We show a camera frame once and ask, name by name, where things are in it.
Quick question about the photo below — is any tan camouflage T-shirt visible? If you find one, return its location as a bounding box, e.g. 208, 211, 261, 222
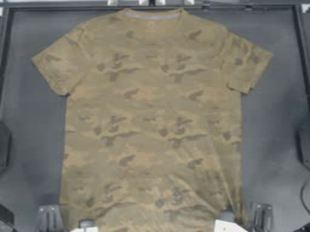
30, 7, 273, 232

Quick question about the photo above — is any black loose cable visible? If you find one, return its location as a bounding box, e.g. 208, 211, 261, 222
299, 179, 310, 214

